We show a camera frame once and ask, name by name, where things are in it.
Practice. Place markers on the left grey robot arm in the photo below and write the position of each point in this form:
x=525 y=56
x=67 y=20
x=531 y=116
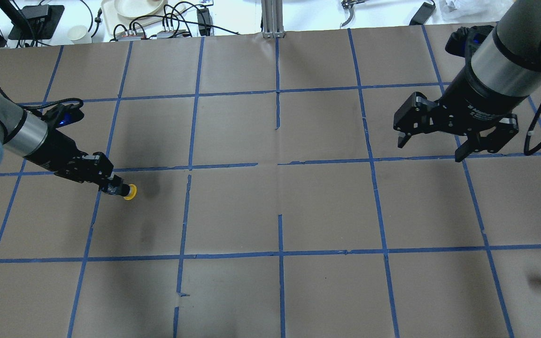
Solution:
x=37 y=138

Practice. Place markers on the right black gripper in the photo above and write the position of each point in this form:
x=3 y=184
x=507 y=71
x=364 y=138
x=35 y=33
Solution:
x=476 y=100

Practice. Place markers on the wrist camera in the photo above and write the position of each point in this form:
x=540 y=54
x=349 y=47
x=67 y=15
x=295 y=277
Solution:
x=63 y=115
x=466 y=40

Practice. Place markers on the white paper cup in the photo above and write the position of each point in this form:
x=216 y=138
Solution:
x=79 y=34

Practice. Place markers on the white plate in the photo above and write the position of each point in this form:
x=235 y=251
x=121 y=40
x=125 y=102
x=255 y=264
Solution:
x=136 y=8

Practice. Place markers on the black power adapter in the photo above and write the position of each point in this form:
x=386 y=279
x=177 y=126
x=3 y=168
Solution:
x=423 y=13

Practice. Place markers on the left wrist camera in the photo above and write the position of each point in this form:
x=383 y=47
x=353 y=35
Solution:
x=63 y=115

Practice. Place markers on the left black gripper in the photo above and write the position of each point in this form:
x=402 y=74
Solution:
x=56 y=150

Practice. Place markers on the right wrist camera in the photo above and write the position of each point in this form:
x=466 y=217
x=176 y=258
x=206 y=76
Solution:
x=466 y=40

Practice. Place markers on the black stand base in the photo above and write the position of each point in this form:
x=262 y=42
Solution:
x=39 y=22

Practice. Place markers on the yellow push button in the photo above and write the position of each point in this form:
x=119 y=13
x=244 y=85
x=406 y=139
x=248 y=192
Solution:
x=129 y=191

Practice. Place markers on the aluminium frame post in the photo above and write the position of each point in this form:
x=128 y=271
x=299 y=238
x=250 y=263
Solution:
x=272 y=19

